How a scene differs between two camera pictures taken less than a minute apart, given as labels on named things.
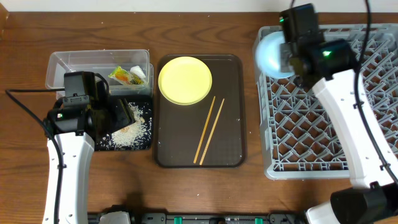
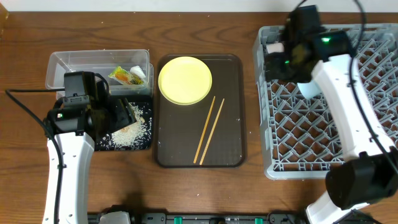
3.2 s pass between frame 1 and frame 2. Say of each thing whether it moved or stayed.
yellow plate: stayed
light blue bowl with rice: moved
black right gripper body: stayed
